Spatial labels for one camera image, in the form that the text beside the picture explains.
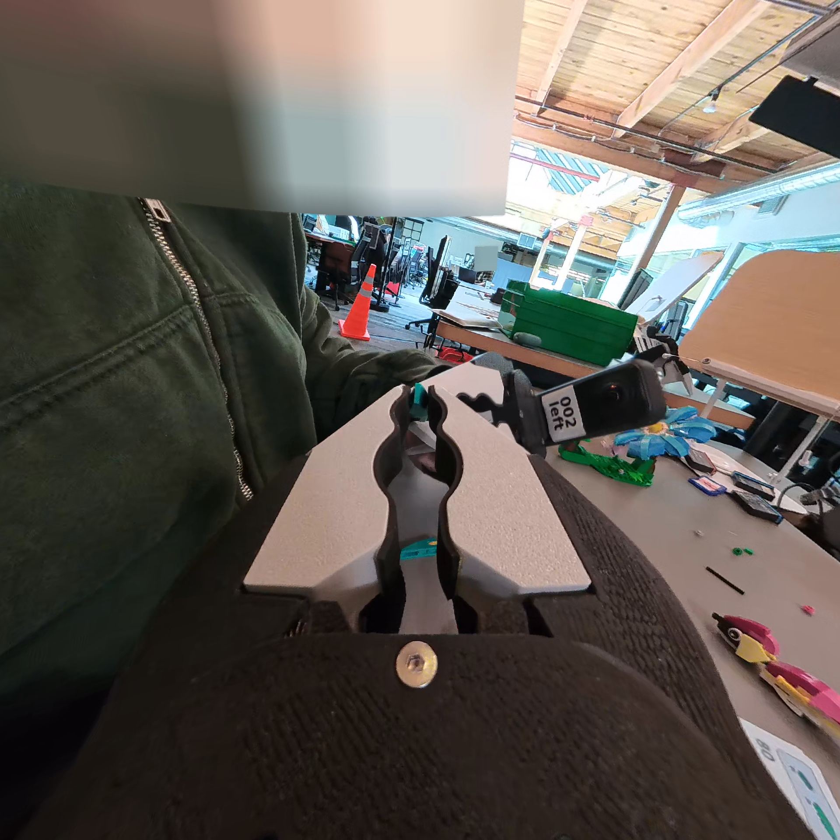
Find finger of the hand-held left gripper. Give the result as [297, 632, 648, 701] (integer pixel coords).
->
[420, 360, 522, 427]

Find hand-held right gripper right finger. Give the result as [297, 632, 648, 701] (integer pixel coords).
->
[425, 386, 593, 634]

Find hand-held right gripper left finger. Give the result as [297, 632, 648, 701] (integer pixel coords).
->
[243, 386, 411, 634]

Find person's left forearm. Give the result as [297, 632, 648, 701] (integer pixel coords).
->
[305, 289, 454, 442]

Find blue lego flower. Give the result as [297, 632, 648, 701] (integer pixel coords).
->
[613, 406, 718, 462]

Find green lego leaves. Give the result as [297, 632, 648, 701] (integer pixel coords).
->
[559, 441, 657, 488]

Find pink lego bird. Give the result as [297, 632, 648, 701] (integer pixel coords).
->
[712, 613, 840, 742]

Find lego instruction booklet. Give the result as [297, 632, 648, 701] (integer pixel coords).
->
[740, 718, 840, 840]

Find green plastic crate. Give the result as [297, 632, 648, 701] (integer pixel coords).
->
[497, 280, 639, 367]

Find black office chair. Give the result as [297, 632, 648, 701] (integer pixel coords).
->
[406, 236, 460, 332]

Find orange traffic cone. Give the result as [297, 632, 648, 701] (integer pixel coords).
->
[338, 264, 379, 342]

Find light wooden panel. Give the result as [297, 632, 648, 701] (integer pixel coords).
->
[678, 249, 840, 417]

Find black hanging panel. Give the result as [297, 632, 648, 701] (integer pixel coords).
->
[749, 75, 840, 160]

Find silver ventilation duct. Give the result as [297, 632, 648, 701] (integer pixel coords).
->
[676, 161, 840, 224]

